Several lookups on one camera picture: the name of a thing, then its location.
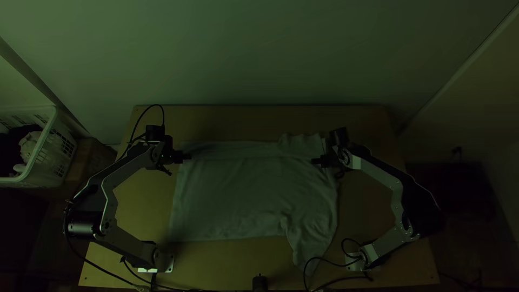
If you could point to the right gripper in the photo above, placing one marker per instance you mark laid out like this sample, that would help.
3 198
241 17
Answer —
323 160

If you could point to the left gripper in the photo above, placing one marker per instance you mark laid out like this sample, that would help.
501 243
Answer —
179 156

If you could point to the white t-shirt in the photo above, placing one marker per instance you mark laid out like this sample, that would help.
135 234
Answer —
251 194

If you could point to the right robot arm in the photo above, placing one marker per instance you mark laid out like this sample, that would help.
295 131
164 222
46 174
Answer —
385 176

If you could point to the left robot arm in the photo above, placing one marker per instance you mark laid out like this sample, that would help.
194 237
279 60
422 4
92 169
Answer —
106 178

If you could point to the white laundry basket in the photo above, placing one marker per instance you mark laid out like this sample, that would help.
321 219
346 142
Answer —
48 154

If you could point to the heap of clothes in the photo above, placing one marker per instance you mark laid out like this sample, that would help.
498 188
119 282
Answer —
24 148

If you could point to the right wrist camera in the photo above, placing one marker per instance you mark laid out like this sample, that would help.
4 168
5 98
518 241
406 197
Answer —
339 137

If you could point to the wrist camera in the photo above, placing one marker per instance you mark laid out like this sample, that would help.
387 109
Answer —
154 133
339 137

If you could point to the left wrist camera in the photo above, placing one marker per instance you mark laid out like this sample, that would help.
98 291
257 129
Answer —
154 133

